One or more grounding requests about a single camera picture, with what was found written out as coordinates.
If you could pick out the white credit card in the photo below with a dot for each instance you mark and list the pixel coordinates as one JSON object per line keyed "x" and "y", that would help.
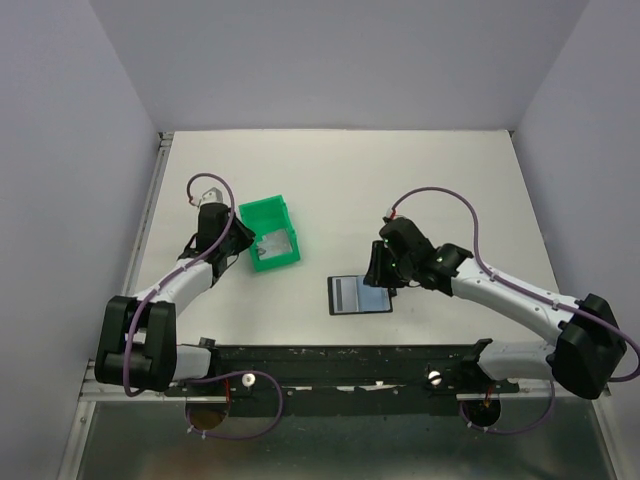
{"x": 345, "y": 291}

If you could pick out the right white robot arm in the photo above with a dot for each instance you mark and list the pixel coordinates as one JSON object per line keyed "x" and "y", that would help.
{"x": 578, "y": 347}

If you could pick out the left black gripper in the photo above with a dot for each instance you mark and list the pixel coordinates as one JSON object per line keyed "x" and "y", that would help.
{"x": 247, "y": 236}

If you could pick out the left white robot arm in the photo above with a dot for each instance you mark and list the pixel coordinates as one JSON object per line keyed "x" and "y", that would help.
{"x": 138, "y": 345}

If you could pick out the aluminium frame rail left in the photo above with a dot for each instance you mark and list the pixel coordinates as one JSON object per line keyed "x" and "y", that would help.
{"x": 152, "y": 192}

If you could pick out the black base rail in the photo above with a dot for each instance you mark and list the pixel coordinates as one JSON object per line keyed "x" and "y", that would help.
{"x": 345, "y": 380}

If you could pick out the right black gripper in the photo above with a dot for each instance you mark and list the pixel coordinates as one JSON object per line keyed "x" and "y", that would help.
{"x": 375, "y": 274}

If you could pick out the black leather card holder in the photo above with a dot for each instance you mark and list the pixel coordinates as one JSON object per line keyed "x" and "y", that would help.
{"x": 360, "y": 279}

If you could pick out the green plastic bin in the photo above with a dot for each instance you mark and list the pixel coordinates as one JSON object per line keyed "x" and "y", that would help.
{"x": 264, "y": 216}

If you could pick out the translucent blue credit card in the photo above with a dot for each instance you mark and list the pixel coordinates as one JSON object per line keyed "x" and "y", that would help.
{"x": 374, "y": 299}

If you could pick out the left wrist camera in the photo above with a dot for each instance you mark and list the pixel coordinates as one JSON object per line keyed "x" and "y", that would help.
{"x": 212, "y": 195}

